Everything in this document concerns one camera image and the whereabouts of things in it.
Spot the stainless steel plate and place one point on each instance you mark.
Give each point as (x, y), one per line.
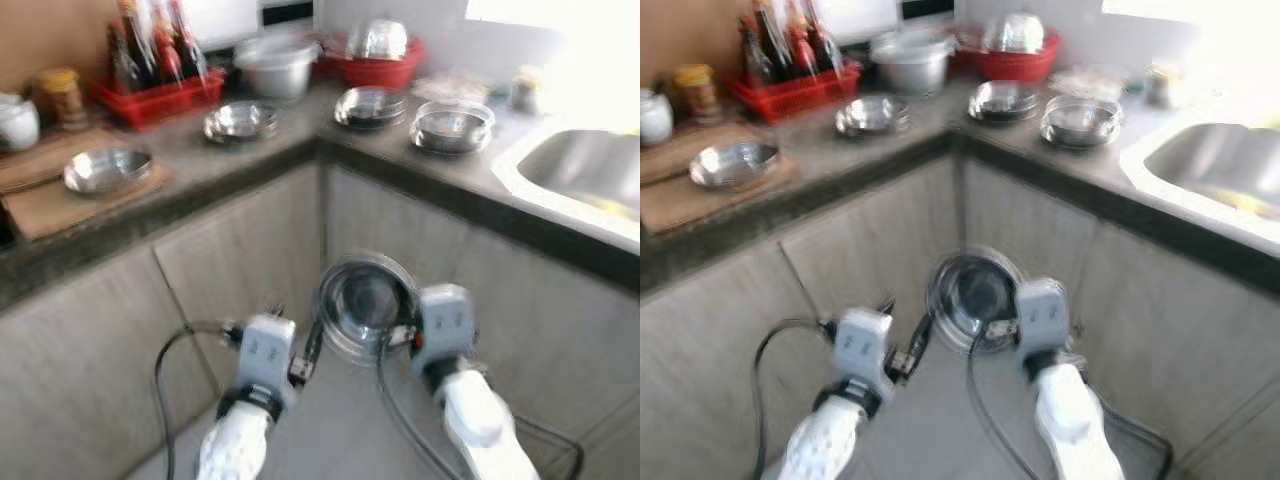
(735, 167)
(1004, 100)
(872, 132)
(975, 295)
(873, 108)
(108, 172)
(370, 105)
(240, 138)
(242, 115)
(365, 300)

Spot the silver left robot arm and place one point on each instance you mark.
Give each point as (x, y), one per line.
(235, 445)
(825, 445)

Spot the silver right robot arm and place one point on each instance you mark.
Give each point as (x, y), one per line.
(1075, 420)
(480, 420)

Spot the steel kitchen sink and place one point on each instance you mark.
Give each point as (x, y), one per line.
(585, 165)
(1215, 160)

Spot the beige wooden cabinet door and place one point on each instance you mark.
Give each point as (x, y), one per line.
(250, 240)
(870, 240)
(60, 380)
(1190, 350)
(690, 380)
(560, 350)

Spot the deep steel bowl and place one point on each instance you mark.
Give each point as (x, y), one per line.
(1083, 125)
(452, 130)

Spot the red plastic basket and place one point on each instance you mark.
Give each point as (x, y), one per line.
(160, 106)
(795, 100)

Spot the flat cardboard mat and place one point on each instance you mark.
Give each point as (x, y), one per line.
(40, 215)
(670, 210)

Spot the aluminium cooking pot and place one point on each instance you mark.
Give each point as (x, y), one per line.
(278, 75)
(912, 68)

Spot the crumpled plastic bag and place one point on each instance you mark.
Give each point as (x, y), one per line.
(450, 88)
(1088, 82)

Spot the red plastic basin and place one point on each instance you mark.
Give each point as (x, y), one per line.
(385, 73)
(1020, 68)

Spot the folded cardboard mat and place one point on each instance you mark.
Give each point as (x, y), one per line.
(35, 160)
(675, 152)

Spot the small red capped bottle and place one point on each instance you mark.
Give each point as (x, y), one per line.
(802, 58)
(168, 65)

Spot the dark bottle red neck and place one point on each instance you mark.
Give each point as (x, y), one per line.
(823, 40)
(190, 45)

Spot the small glass jar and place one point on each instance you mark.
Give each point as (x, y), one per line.
(1161, 85)
(527, 90)

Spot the clear bottle black cap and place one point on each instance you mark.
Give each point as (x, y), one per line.
(121, 70)
(753, 62)

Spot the glass jar yellow lid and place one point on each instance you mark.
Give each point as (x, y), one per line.
(62, 105)
(696, 100)

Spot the tall dark sauce bottle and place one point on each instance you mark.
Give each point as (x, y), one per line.
(138, 45)
(770, 40)

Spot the upturned steel bowl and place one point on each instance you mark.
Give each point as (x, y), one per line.
(378, 40)
(1014, 33)

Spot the white ceramic lidded jar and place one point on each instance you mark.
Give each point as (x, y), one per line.
(18, 125)
(653, 120)

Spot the black box appliance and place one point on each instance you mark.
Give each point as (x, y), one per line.
(288, 12)
(928, 8)

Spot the amber bottle red cap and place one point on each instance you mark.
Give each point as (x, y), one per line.
(797, 18)
(163, 20)

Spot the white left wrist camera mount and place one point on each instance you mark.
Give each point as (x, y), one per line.
(865, 348)
(268, 352)

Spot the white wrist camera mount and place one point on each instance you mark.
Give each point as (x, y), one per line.
(1045, 315)
(268, 352)
(445, 320)
(865, 348)

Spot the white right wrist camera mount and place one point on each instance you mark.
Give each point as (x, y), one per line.
(445, 320)
(1045, 315)

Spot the brown cardboard wall sheet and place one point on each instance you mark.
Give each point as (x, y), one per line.
(50, 35)
(685, 30)

